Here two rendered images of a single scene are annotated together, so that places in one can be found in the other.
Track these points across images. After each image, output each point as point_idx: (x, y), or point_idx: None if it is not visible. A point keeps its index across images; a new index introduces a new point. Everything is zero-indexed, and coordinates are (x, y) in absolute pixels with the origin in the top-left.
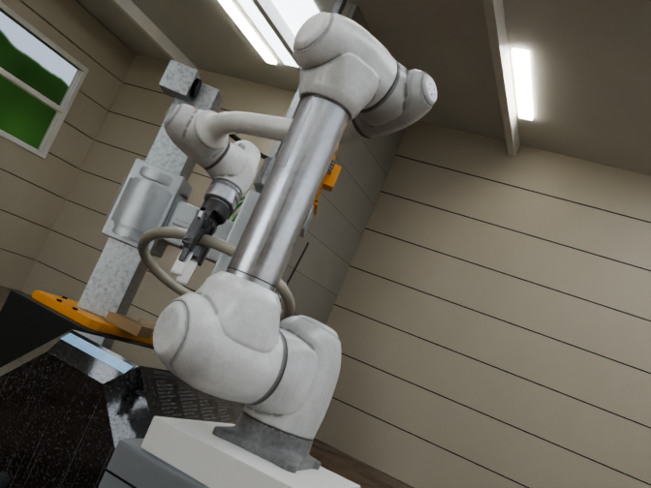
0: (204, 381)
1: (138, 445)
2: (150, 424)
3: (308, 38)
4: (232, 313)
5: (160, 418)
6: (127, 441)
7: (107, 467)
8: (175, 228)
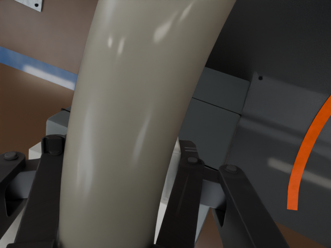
0: None
1: (48, 135)
2: (34, 145)
3: None
4: None
5: (29, 154)
6: (47, 125)
7: (63, 109)
8: (90, 33)
